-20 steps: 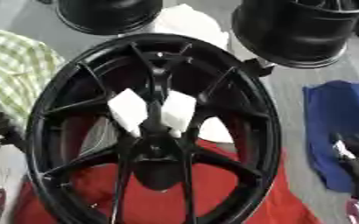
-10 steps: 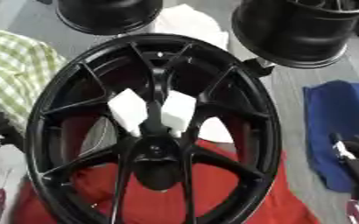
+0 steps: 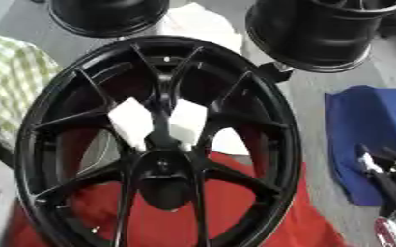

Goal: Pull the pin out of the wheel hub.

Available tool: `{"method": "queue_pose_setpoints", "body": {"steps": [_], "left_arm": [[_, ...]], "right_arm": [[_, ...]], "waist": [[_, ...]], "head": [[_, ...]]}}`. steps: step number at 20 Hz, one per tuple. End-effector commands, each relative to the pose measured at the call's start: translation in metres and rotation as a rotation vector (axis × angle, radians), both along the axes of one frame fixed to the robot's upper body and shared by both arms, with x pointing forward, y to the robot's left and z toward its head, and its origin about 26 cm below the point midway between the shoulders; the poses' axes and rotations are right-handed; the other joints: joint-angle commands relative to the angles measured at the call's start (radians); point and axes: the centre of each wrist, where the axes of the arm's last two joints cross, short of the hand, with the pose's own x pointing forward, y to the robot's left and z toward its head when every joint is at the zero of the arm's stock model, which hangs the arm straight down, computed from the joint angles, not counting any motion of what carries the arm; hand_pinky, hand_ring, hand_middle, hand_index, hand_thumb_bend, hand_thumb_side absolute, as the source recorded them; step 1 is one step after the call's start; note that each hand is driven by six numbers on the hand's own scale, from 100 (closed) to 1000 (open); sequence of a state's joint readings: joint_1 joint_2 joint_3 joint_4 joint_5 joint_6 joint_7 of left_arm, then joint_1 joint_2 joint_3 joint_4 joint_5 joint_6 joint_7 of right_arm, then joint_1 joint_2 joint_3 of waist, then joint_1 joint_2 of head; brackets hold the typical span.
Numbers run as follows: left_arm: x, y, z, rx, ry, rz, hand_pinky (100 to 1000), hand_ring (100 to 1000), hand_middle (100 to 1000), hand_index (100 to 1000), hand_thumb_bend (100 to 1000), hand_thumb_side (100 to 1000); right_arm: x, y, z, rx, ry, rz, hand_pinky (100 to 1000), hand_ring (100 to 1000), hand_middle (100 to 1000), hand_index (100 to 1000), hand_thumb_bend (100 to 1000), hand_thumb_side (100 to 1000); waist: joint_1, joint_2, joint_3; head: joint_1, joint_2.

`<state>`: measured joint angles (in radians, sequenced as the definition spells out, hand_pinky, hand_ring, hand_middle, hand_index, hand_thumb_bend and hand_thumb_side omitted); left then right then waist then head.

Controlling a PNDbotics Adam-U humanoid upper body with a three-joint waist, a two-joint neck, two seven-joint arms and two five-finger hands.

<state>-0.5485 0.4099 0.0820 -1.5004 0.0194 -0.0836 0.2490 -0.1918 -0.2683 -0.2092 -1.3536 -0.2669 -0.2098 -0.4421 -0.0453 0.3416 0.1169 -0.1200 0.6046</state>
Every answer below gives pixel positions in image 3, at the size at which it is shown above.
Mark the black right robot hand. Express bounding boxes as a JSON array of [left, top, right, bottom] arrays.
[[354, 143, 396, 219]]

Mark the black spoked wheel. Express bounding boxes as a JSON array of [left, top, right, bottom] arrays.
[[12, 34, 305, 247]]

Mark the black wheel rim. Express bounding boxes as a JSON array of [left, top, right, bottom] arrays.
[[45, 0, 173, 39], [243, 0, 396, 74]]

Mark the black stand bracket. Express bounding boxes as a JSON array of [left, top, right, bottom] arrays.
[[255, 62, 297, 85]]

